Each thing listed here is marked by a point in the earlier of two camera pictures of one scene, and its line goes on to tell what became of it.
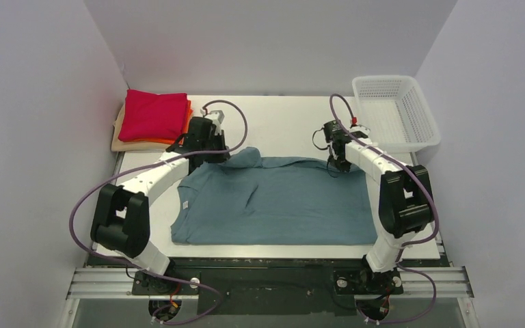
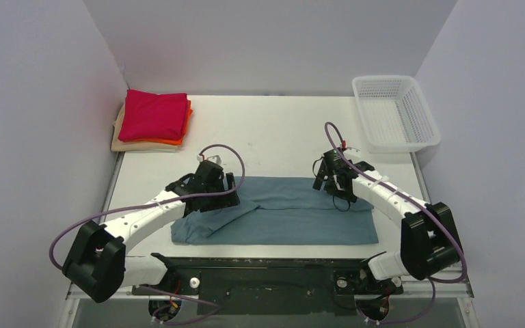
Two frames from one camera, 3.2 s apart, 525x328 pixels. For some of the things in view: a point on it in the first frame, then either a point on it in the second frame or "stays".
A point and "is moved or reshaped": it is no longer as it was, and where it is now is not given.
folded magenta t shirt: x=150 y=116 stays
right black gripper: x=339 y=160 to x=328 y=180
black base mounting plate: x=270 y=286 stays
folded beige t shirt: x=120 y=145 stays
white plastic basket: x=396 y=113 stays
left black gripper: x=212 y=151 to x=225 y=199
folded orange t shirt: x=179 y=140 stays
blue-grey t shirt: x=247 y=199 is moved or reshaped
